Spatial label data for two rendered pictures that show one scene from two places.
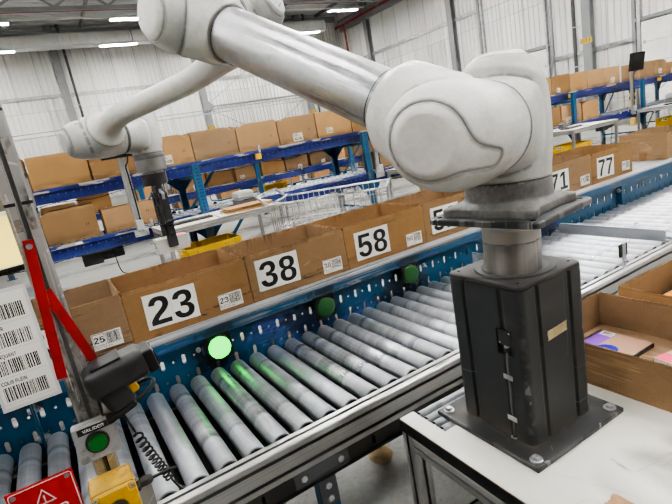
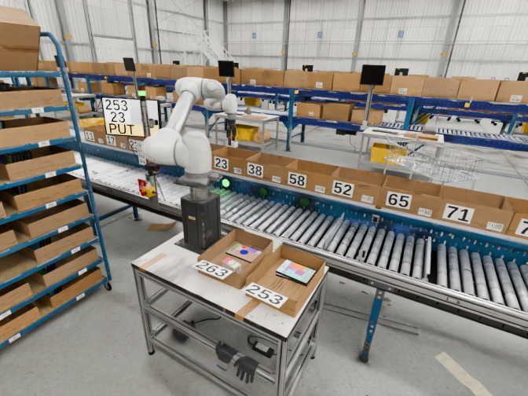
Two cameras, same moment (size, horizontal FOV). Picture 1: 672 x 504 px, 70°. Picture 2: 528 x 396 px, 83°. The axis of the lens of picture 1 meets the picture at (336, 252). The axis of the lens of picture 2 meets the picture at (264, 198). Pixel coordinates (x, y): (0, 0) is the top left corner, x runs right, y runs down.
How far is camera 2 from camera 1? 2.00 m
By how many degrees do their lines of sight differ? 54
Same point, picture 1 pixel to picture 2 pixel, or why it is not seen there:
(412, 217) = (321, 179)
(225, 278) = (237, 163)
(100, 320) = not seen: hidden behind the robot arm
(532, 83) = (183, 145)
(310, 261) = (267, 173)
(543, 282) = (187, 201)
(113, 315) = not seen: hidden behind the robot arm
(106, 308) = not seen: hidden behind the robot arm
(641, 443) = (188, 259)
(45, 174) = (339, 83)
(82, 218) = (342, 110)
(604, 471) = (175, 254)
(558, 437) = (188, 245)
